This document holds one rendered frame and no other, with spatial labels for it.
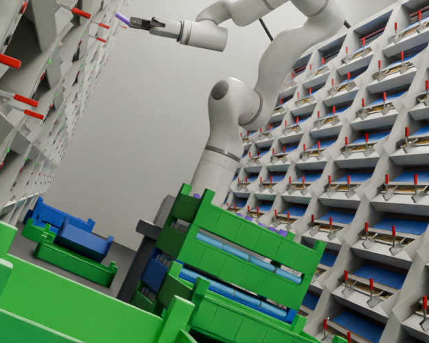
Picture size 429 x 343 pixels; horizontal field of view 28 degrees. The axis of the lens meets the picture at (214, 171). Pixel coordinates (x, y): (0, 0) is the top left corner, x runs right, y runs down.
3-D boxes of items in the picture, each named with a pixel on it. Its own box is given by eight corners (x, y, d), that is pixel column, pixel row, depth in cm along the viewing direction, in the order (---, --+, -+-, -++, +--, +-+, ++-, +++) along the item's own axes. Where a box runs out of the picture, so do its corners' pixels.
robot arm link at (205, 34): (191, 14, 293) (191, 30, 286) (229, 22, 295) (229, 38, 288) (186, 33, 299) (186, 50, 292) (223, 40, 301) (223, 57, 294)
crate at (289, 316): (252, 325, 203) (265, 294, 204) (283, 346, 184) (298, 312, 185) (139, 278, 195) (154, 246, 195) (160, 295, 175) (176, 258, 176)
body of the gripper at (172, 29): (182, 24, 297) (150, 18, 295) (186, 18, 287) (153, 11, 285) (178, 45, 297) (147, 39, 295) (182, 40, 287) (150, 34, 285)
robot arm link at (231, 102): (246, 167, 270) (273, 97, 273) (210, 145, 257) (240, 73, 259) (218, 159, 278) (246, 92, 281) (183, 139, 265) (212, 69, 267)
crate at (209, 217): (278, 263, 204) (292, 233, 205) (312, 278, 185) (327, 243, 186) (168, 214, 196) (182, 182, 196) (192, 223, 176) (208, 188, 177)
